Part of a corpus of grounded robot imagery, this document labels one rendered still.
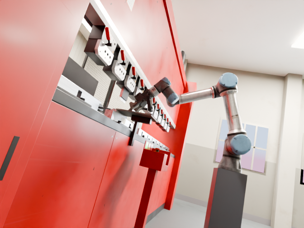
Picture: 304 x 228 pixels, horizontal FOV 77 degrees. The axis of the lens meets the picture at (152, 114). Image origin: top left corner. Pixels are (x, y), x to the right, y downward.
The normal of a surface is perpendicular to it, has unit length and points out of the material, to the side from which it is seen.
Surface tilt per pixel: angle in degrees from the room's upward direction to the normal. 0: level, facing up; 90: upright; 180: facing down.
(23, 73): 90
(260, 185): 90
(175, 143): 90
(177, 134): 90
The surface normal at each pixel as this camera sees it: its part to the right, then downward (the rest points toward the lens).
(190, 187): -0.15, -0.26
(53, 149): 0.94, 0.17
